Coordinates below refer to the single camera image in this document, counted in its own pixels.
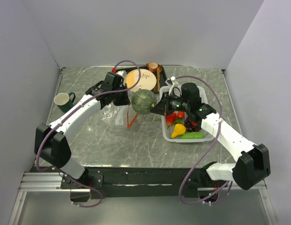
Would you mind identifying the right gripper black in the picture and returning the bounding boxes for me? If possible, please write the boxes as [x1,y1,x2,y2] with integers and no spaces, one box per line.
[150,91,190,116]

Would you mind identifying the red yellow apple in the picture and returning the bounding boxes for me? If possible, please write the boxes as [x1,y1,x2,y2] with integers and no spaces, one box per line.
[165,112,177,126]

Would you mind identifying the green netted melon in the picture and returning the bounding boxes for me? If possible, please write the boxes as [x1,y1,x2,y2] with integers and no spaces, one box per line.
[131,90,157,115]

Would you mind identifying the clear zip bag orange zipper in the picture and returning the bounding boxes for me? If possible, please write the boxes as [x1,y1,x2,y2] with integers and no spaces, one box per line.
[100,103,138,129]

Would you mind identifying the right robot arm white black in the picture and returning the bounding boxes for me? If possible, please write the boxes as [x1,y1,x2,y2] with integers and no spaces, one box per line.
[150,82,271,190]

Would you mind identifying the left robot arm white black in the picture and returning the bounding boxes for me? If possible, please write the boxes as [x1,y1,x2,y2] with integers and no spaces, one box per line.
[34,72,130,188]

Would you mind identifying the orange carrot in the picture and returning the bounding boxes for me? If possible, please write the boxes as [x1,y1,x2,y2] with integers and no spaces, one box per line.
[177,111,185,119]

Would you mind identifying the white plastic basket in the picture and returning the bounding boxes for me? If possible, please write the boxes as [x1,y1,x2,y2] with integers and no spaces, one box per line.
[159,86,214,143]

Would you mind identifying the yellow pear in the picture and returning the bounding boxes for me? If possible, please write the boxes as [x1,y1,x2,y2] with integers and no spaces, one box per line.
[171,123,186,139]

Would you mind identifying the cream orange plate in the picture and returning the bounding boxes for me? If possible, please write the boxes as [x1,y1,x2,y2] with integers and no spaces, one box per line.
[125,69,157,92]

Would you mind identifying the black serving tray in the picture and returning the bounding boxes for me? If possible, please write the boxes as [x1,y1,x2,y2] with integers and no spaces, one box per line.
[117,65,167,94]

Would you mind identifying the dark purple grapes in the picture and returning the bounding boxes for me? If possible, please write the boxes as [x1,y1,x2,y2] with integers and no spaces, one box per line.
[184,117,201,133]

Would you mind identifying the gold spoon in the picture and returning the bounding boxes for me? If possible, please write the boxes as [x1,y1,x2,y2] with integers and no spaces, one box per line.
[156,65,163,90]

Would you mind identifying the gold knife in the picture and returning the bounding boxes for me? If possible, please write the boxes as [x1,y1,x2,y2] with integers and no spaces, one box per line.
[157,67,160,92]

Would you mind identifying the orange ceramic cup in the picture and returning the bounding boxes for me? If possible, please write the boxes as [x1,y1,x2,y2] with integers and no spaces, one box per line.
[146,62,158,73]

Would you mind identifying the green cucumber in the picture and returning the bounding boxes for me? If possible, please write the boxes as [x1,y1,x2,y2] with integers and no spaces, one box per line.
[180,132,204,139]

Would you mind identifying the green mug white inside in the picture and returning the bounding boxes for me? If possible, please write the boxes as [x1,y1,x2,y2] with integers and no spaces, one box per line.
[53,92,76,113]

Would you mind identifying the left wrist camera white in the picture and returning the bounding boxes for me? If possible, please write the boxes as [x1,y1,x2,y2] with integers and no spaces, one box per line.
[112,68,127,79]

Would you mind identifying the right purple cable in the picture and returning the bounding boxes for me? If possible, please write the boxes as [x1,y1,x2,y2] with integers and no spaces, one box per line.
[168,75,233,205]

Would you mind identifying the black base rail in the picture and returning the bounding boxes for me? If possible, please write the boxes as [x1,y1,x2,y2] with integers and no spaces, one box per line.
[58,164,232,202]

